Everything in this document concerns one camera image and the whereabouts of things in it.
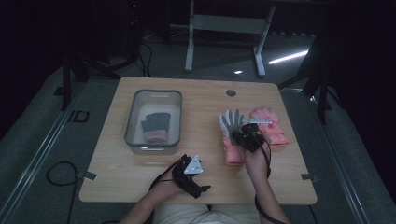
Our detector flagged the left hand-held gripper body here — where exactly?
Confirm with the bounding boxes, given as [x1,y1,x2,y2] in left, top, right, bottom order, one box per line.
[171,153,205,200]

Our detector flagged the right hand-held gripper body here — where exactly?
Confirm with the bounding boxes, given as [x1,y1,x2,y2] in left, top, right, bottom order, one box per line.
[237,118,274,154]

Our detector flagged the pink ski glove grey palm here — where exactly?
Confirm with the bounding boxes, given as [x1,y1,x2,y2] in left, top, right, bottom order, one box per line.
[218,108,248,166]

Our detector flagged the grey and pink knit glove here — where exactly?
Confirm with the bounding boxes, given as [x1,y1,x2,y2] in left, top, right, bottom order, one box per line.
[145,112,172,140]
[140,119,169,145]

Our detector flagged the clear plastic bin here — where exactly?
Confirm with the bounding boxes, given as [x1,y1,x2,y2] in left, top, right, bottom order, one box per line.
[123,89,183,155]

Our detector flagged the person's left hand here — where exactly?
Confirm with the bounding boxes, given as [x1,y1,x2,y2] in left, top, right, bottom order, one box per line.
[154,174,189,203]

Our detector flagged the person's right hand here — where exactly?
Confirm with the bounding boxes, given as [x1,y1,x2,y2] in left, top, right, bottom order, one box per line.
[244,148,272,182]

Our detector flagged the person's legs in beige trousers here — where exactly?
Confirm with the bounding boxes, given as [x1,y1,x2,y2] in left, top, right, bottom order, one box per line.
[153,203,262,224]

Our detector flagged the pink ski glove with print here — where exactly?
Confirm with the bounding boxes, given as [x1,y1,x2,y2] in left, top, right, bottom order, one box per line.
[249,106,290,147]

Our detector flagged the metal table clamp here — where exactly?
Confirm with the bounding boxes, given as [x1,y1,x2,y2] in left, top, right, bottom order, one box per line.
[300,173,319,183]
[76,170,99,182]

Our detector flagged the black metal stand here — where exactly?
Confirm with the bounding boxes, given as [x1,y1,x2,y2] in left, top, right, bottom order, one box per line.
[53,46,123,112]
[277,31,333,126]

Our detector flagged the left hand-held gripper cable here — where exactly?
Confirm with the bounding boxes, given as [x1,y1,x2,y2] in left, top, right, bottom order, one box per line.
[148,156,185,224]

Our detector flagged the hand-held gripper cable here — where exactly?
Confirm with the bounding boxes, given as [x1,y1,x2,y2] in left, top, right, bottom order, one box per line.
[148,156,185,224]
[253,141,283,224]

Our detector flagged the right hand-held gripper cable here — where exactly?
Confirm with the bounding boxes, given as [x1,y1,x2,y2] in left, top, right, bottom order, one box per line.
[253,141,283,224]

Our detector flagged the metal floor rail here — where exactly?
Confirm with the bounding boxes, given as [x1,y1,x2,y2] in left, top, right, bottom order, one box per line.
[0,81,88,220]
[279,88,372,224]

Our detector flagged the white metal desk frame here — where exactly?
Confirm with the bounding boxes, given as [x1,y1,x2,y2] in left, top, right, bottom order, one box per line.
[184,0,276,78]

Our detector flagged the black cables by stand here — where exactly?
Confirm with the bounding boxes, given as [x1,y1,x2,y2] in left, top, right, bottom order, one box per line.
[122,36,154,78]

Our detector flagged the black cable on floor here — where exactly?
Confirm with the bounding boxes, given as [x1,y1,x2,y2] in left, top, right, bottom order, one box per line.
[46,161,79,224]

